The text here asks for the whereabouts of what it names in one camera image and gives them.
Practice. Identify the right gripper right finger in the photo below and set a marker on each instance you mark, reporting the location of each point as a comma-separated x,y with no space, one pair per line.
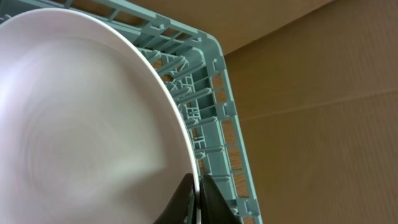
214,209

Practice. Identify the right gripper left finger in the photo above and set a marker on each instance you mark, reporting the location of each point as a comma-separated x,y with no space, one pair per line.
181,208

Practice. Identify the white round plate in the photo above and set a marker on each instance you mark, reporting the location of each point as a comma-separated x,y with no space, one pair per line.
89,132

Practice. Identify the grey dishwasher rack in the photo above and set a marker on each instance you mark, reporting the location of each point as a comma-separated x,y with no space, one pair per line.
192,64

